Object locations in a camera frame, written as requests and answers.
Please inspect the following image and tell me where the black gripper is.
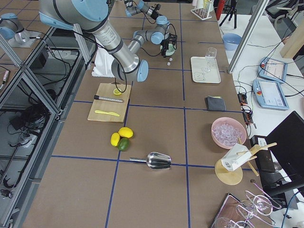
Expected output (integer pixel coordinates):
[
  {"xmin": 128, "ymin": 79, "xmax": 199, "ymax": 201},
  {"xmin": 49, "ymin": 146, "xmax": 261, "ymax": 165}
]
[{"xmin": 161, "ymin": 33, "xmax": 177, "ymax": 51}]

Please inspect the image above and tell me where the pale green bowl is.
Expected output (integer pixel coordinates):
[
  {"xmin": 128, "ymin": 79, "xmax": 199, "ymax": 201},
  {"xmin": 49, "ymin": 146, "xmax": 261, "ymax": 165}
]
[{"xmin": 160, "ymin": 44, "xmax": 175, "ymax": 57}]

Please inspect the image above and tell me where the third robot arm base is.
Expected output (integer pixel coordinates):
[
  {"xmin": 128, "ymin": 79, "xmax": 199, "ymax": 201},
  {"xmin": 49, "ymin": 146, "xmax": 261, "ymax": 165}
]
[{"xmin": 0, "ymin": 13, "xmax": 36, "ymax": 48}]

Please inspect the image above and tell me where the blue bowl on side table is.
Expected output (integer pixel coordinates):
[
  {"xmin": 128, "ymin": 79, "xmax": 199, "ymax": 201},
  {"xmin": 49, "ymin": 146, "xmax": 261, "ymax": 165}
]
[{"xmin": 222, "ymin": 33, "xmax": 242, "ymax": 51}]

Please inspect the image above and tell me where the pink bowl of ice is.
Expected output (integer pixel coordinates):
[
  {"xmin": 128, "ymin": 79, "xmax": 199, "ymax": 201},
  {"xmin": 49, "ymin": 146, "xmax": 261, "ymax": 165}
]
[{"xmin": 211, "ymin": 117, "xmax": 247, "ymax": 149}]

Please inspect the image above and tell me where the metal ice scoop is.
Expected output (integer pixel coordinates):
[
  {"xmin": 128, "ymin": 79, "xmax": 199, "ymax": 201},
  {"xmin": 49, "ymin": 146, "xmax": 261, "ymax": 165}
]
[{"xmin": 129, "ymin": 152, "xmax": 171, "ymax": 170}]

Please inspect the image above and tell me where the clear wine glass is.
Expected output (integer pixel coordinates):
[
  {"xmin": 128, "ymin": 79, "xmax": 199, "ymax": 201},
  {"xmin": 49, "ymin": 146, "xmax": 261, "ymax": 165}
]
[{"xmin": 202, "ymin": 47, "xmax": 217, "ymax": 73}]

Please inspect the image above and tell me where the cream bear tray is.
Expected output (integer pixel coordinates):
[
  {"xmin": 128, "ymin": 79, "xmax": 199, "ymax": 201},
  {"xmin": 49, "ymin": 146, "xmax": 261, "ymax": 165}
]
[{"xmin": 190, "ymin": 57, "xmax": 221, "ymax": 84}]

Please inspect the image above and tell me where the lemon half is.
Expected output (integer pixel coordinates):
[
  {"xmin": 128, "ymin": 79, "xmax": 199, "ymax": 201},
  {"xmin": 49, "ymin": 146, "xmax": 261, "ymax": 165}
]
[{"xmin": 113, "ymin": 88, "xmax": 122, "ymax": 96}]

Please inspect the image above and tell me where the grey yellow folded cloth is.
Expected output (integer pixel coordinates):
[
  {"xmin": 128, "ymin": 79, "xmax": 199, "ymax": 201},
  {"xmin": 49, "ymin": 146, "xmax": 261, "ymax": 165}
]
[{"xmin": 205, "ymin": 96, "xmax": 226, "ymax": 111}]

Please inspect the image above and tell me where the wooden cutting board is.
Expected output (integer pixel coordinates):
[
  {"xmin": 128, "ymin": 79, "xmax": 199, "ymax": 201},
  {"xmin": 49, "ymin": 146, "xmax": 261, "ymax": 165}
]
[{"xmin": 87, "ymin": 83, "xmax": 132, "ymax": 123}]

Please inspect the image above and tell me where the yellow plastic knife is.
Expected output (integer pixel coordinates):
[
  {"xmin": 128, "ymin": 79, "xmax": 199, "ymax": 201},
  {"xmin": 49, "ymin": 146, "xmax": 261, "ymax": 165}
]
[{"xmin": 95, "ymin": 110, "xmax": 120, "ymax": 117}]

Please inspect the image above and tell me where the yellow lemon round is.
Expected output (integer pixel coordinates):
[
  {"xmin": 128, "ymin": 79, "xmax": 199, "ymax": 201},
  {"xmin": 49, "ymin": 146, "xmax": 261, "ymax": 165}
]
[{"xmin": 118, "ymin": 127, "xmax": 133, "ymax": 138}]

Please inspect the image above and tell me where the teach pendant far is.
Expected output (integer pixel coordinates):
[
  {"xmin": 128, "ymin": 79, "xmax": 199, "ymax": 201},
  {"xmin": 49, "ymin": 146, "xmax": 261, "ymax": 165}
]
[{"xmin": 257, "ymin": 57, "xmax": 287, "ymax": 84}]

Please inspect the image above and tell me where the teach pendant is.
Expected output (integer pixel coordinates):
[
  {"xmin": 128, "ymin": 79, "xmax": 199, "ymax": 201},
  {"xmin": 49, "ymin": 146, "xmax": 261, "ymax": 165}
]
[
  {"xmin": 252, "ymin": 79, "xmax": 289, "ymax": 111},
  {"xmin": 257, "ymin": 57, "xmax": 287, "ymax": 84}
]

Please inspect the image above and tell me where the yellow lemon upper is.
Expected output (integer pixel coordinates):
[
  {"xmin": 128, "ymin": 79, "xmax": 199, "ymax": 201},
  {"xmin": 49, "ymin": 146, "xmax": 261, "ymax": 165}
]
[{"xmin": 110, "ymin": 133, "xmax": 121, "ymax": 147}]

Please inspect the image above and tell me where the green avocado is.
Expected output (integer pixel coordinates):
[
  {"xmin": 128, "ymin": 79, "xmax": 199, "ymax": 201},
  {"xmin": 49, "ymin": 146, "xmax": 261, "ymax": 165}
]
[{"xmin": 117, "ymin": 138, "xmax": 130, "ymax": 151}]

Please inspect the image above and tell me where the teach pendant near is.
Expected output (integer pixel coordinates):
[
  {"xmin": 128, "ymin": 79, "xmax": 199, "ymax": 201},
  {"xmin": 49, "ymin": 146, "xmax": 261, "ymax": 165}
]
[{"xmin": 252, "ymin": 79, "xmax": 289, "ymax": 111}]

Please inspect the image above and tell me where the white carton on stand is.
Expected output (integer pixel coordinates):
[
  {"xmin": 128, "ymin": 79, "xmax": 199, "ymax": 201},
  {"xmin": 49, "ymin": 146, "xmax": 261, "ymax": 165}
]
[{"xmin": 221, "ymin": 143, "xmax": 252, "ymax": 171}]

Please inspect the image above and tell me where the wooden cup stand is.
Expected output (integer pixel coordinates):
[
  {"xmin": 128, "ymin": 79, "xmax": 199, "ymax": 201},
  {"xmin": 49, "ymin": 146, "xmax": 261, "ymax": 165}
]
[{"xmin": 215, "ymin": 142, "xmax": 277, "ymax": 185}]

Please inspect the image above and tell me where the black monitor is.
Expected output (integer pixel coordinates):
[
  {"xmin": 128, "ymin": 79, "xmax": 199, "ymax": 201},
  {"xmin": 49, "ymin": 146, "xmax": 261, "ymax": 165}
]
[{"xmin": 257, "ymin": 111, "xmax": 304, "ymax": 196}]

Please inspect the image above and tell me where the glasses rack tray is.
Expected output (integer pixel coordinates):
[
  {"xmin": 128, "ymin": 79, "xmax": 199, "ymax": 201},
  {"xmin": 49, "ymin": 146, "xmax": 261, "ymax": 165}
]
[{"xmin": 210, "ymin": 179, "xmax": 282, "ymax": 228}]

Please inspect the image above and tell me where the white wire dish rack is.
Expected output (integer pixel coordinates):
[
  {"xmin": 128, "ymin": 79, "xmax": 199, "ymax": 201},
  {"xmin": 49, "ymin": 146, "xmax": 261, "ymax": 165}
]
[{"xmin": 190, "ymin": 0, "xmax": 214, "ymax": 20}]

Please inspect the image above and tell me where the black camera tripod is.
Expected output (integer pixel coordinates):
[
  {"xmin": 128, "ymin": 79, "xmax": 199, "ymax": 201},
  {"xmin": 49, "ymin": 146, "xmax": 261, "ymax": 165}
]
[{"xmin": 219, "ymin": 0, "xmax": 238, "ymax": 29}]

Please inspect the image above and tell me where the aluminium frame post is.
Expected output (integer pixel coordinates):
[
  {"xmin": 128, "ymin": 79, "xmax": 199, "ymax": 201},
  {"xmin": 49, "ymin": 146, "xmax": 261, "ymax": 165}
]
[{"xmin": 228, "ymin": 0, "xmax": 270, "ymax": 74}]

